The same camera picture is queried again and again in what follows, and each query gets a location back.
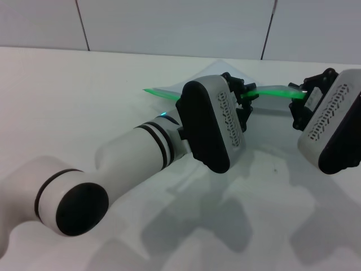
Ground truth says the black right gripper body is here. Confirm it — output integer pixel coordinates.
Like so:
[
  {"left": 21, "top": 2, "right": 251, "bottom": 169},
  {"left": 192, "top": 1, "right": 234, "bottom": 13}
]
[{"left": 306, "top": 89, "right": 325, "bottom": 110}]

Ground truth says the clear green-zip document bag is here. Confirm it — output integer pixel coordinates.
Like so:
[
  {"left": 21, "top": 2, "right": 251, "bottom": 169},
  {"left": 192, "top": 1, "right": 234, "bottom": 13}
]
[{"left": 143, "top": 59, "right": 307, "bottom": 114}]

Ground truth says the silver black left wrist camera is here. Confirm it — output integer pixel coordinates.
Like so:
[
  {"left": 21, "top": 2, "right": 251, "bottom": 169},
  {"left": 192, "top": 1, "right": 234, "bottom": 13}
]
[{"left": 175, "top": 75, "right": 247, "bottom": 174}]

